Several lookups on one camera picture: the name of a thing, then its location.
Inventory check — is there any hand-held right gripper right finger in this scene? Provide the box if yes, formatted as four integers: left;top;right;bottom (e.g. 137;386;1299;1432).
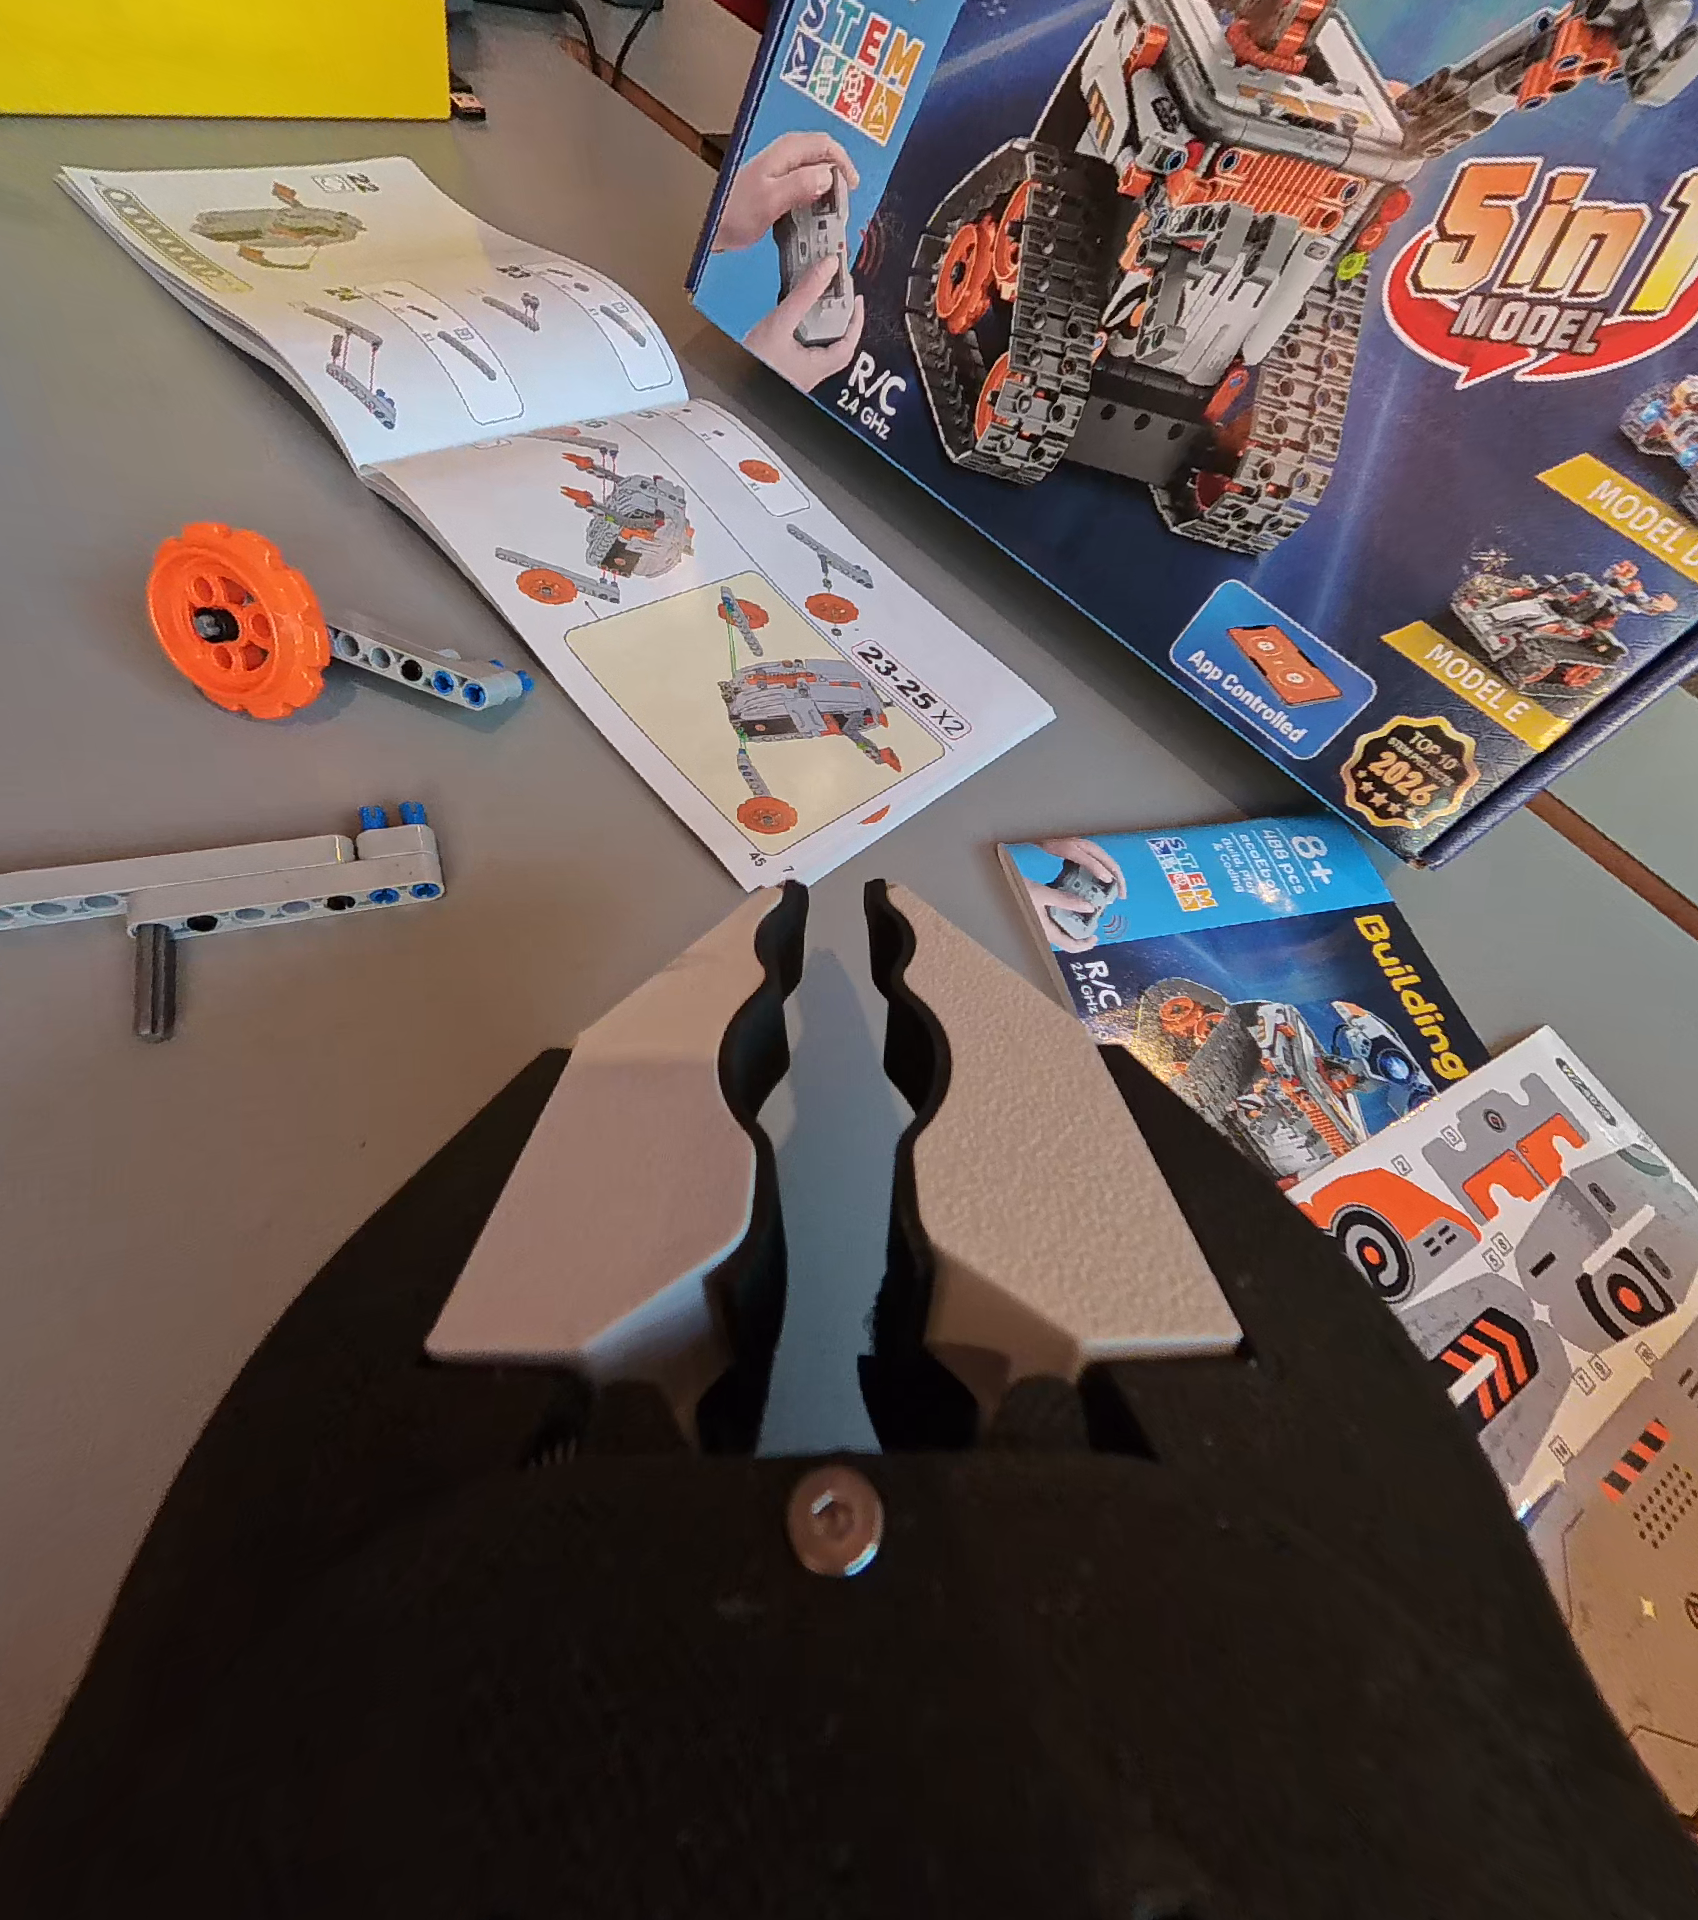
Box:
861;876;1249;1458

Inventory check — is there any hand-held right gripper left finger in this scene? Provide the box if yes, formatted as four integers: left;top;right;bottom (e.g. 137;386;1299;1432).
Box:
423;879;812;1458

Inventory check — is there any grey toy beam with axle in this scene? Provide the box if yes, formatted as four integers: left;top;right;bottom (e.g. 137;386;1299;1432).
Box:
0;797;450;1047

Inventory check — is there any orange toy wheel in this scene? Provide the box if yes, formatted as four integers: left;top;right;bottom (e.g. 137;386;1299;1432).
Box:
141;518;541;725

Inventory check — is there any small blue manual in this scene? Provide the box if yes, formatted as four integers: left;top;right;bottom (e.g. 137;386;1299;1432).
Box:
996;813;1500;1198

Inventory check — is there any robot sticker sheet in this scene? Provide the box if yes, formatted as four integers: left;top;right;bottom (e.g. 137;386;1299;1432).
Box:
1280;1023;1698;1899

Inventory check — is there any open instruction booklet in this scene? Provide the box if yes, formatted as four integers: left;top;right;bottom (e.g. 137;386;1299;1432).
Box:
54;154;1063;894

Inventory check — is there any large toy robot box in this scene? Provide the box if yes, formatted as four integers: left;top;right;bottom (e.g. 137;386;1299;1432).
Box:
681;0;1698;876

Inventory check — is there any yellow plastic bin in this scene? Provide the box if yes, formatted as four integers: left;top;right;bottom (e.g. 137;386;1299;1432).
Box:
0;0;456;122

